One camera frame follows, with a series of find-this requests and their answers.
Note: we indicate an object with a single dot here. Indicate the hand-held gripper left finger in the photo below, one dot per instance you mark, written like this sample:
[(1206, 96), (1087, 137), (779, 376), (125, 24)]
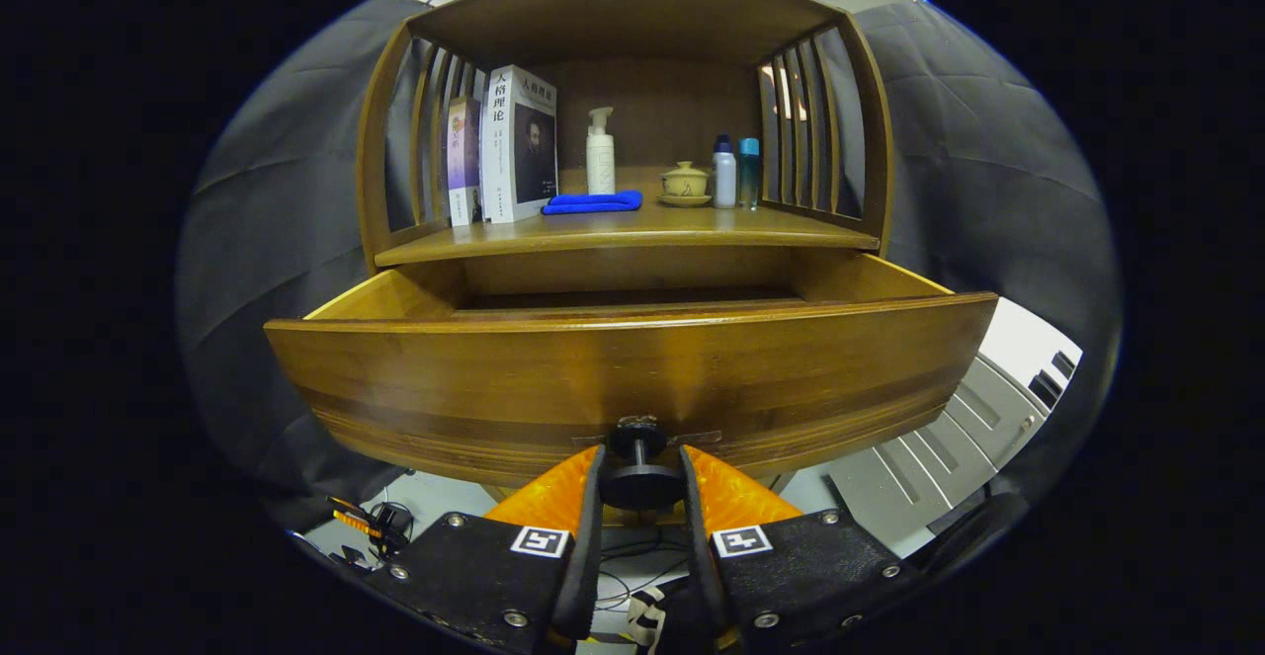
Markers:
[(585, 576)]

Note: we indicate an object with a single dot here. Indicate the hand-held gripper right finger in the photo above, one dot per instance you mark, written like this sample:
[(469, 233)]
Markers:
[(700, 576)]

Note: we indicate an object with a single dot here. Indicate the wooden drawer with black knob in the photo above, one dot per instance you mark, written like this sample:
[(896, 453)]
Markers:
[(593, 378)]

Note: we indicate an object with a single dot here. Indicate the white grey side cabinet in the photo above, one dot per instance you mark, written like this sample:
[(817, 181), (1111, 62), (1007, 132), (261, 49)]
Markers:
[(929, 457)]

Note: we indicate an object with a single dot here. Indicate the wooden countertop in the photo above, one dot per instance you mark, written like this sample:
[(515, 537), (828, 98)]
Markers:
[(642, 225)]

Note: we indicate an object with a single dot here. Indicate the wooden cabinet with slatted sides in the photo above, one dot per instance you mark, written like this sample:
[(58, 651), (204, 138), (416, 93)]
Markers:
[(632, 13)]

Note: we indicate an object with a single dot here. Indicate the black orange device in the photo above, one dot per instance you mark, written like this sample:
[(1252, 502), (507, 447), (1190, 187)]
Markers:
[(387, 522)]

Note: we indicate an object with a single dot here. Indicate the folded blue cloth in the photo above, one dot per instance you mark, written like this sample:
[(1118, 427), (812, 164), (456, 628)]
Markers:
[(593, 203)]

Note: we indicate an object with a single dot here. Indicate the beige lidded teacup with saucer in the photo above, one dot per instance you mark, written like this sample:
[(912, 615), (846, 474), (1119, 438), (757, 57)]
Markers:
[(685, 183)]

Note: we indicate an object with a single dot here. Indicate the white bottle with blue cap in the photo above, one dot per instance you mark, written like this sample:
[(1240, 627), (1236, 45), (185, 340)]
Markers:
[(724, 176)]

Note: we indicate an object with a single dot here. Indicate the teal bottle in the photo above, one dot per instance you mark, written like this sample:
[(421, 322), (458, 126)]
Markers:
[(749, 176)]

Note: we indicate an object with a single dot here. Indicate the white pump bottle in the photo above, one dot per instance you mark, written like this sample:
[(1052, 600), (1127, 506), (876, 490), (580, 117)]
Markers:
[(600, 161)]

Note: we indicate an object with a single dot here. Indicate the thick white book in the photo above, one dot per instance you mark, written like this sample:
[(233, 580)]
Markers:
[(504, 161)]

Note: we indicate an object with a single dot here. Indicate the thin purple book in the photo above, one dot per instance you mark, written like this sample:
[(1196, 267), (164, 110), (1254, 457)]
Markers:
[(463, 161)]

